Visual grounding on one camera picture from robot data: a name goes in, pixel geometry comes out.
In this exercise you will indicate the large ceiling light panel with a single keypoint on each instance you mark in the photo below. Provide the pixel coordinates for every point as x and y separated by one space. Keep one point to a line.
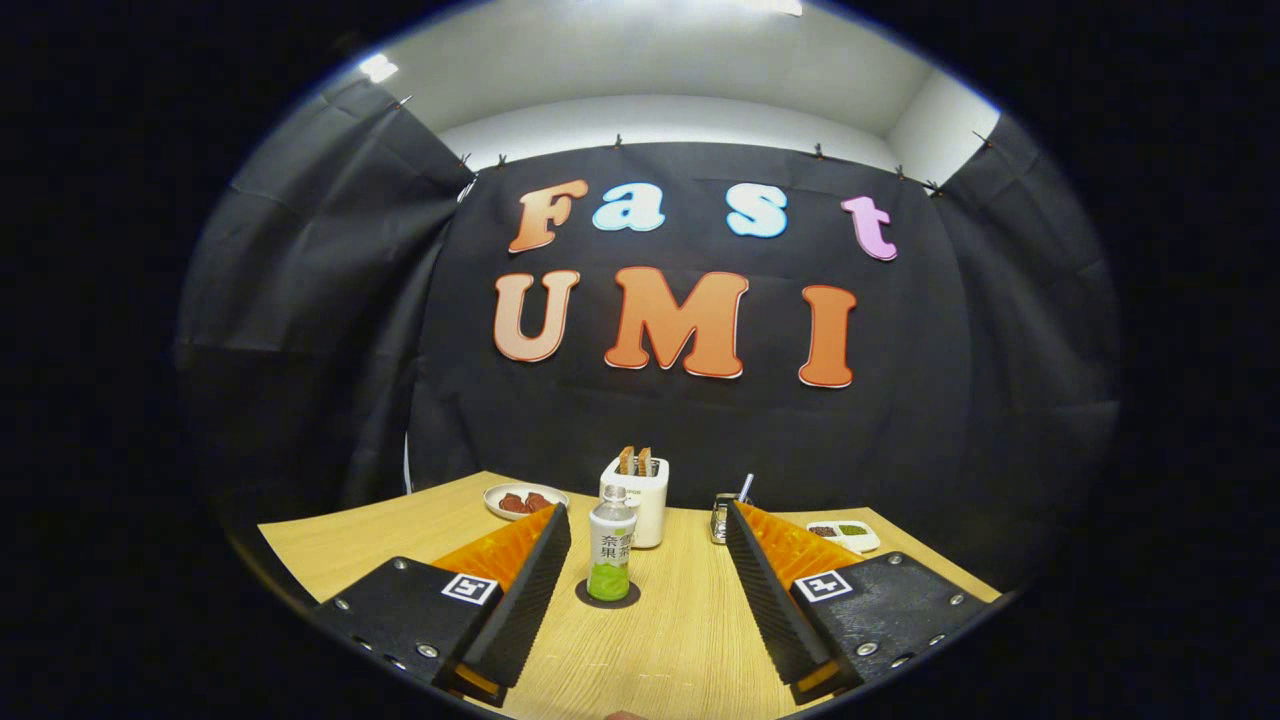
775 6

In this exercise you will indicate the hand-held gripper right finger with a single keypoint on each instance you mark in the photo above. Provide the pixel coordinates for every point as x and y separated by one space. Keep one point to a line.
770 600

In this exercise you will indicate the black backdrop cloth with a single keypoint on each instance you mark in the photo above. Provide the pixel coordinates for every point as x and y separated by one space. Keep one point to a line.
930 350

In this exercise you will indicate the wooden table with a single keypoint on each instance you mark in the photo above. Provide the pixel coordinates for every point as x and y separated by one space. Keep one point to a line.
670 640

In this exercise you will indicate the white divided sauce dish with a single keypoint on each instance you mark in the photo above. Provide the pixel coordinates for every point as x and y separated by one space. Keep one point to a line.
860 540

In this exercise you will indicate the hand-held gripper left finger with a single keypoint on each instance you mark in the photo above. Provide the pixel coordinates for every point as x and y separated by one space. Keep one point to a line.
525 600

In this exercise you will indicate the clear juice bottle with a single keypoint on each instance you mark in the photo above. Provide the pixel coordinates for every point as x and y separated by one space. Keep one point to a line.
610 545

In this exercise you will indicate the small ceiling light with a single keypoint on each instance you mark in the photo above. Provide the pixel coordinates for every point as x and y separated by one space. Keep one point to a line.
378 68

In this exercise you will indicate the dark round coaster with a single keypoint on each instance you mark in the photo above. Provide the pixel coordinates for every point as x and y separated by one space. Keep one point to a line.
582 595

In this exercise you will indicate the white toaster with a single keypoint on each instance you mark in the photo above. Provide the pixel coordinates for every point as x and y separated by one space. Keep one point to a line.
652 505

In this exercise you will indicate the toast slice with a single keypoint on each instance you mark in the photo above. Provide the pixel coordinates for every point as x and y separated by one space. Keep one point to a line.
645 463
626 462

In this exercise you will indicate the white round plate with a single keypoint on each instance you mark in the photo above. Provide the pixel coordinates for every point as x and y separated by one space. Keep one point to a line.
492 498

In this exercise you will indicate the red meat piece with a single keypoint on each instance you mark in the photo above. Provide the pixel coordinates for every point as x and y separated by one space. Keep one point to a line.
538 501
512 504

